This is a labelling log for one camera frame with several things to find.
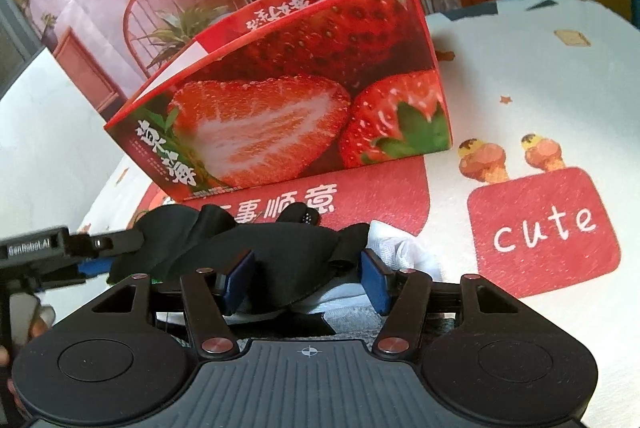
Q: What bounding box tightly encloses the white printed blanket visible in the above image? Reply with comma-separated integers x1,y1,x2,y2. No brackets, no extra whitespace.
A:
75,0,640,428

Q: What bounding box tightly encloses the grey window frame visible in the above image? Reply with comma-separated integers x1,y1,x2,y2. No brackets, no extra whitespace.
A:
0,0,45,103

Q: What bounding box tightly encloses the red strawberry print cardboard box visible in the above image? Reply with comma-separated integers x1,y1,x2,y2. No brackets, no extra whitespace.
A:
103,0,454,202

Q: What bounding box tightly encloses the black face mask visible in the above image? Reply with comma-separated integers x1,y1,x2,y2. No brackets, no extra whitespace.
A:
106,202,372,315

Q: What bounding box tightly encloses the white cloth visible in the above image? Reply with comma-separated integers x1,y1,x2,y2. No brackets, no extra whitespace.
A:
234,220,442,315

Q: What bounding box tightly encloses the person's left hand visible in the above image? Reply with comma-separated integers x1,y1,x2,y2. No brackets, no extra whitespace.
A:
0,297,56,369

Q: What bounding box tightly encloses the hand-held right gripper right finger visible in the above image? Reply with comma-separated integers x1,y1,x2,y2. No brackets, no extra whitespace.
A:
360,247,547,360

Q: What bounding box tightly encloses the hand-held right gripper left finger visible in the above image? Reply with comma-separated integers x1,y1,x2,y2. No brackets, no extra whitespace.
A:
75,249,258,360

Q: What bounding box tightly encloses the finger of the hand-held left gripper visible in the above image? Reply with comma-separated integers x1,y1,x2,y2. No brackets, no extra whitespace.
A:
40,257,115,284
67,228,145,259

